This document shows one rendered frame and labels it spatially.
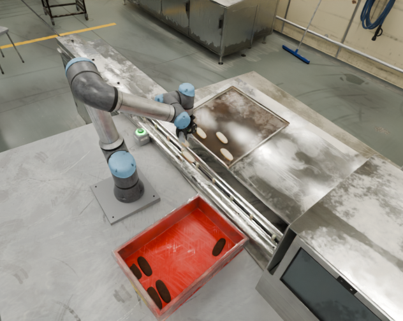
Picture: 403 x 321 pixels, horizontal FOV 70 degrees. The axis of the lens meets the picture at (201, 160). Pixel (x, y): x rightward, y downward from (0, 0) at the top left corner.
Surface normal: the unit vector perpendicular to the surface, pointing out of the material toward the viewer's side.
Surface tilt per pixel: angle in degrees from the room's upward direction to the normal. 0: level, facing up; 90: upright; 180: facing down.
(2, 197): 0
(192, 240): 0
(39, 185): 0
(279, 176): 10
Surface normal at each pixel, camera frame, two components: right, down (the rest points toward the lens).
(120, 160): 0.09, -0.59
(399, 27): -0.77, 0.42
